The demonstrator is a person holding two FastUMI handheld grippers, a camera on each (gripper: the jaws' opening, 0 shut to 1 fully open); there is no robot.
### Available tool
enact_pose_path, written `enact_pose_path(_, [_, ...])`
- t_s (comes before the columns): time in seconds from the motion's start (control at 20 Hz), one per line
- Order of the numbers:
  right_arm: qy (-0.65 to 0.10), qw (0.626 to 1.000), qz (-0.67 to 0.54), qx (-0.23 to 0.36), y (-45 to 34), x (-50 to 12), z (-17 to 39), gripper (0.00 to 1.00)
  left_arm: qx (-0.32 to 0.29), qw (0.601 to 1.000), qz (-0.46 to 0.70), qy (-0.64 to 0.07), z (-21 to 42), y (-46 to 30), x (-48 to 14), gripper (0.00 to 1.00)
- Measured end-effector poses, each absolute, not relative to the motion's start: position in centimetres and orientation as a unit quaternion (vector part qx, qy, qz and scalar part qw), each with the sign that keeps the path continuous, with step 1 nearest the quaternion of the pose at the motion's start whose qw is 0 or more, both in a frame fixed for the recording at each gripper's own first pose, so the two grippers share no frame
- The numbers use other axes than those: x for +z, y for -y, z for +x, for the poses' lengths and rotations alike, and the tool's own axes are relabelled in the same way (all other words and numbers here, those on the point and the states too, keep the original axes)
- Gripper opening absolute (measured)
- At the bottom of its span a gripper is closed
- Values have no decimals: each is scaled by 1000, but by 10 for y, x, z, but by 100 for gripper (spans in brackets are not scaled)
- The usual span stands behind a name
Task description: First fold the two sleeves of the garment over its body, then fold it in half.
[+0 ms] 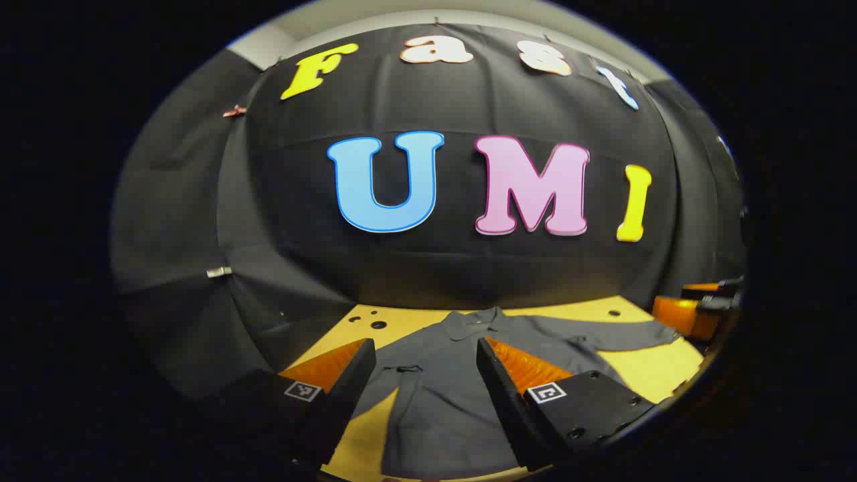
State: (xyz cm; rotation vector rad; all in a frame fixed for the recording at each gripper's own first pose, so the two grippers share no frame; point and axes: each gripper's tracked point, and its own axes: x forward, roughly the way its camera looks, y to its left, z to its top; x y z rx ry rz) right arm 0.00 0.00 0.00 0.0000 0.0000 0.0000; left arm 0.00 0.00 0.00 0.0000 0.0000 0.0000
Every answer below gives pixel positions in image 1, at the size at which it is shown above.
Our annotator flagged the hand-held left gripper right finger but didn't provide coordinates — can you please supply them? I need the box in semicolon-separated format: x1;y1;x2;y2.
475;337;658;473

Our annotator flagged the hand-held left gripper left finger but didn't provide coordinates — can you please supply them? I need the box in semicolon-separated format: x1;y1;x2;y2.
194;338;377;473

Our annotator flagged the grey collared shirt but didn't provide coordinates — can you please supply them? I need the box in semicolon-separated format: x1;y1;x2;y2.
348;307;680;480

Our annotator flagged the black backdrop cloth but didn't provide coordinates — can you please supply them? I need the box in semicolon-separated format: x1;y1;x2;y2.
110;23;747;402

